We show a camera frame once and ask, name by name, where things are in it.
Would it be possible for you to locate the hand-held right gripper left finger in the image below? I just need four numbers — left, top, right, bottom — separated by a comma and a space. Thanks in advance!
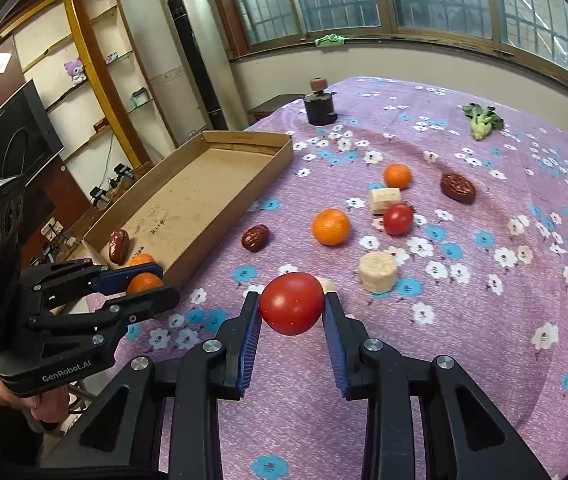
38, 290, 265, 480

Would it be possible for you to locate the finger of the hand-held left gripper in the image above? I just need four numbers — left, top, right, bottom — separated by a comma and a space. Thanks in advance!
28, 286, 181, 356
21, 258, 165, 311

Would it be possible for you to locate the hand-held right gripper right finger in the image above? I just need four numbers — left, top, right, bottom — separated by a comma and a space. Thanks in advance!
323, 291, 552, 480

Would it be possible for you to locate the large red tomato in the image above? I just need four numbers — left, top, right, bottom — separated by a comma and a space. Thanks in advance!
259, 272, 325, 337

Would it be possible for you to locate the cardboard box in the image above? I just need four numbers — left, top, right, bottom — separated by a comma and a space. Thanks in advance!
81, 131, 295, 288

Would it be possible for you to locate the small red tomato with stem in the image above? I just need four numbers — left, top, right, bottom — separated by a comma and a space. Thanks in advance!
382, 201, 415, 236

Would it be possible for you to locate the large wrinkled red date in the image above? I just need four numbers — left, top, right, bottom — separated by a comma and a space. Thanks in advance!
440, 173, 477, 205

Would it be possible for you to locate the person's left hand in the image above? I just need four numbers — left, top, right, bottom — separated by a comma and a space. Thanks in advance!
0, 377, 72, 433

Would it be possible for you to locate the low wooden cabinet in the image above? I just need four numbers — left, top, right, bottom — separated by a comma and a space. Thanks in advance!
24, 160, 155, 271

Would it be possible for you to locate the black television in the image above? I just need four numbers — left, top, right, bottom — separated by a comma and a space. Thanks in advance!
0, 79, 64, 181

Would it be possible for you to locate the small orange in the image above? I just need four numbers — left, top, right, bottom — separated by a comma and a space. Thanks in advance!
383, 163, 412, 190

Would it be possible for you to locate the purple plush toy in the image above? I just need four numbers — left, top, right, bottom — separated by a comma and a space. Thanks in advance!
64, 57, 88, 83

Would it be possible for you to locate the yellow framed display shelf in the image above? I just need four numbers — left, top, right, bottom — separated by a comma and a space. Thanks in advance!
14, 0, 175, 171

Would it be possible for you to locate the dark wooden stool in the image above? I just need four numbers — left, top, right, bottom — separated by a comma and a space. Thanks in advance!
248, 94, 309, 123

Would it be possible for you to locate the gold tower air conditioner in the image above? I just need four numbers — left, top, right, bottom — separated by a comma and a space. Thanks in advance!
158, 0, 237, 146

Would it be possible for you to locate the black cylindrical device brown knob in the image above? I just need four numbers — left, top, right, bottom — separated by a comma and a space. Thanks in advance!
304, 76, 339, 126

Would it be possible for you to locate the green leafy vegetable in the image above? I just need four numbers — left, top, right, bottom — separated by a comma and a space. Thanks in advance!
461, 103, 505, 141

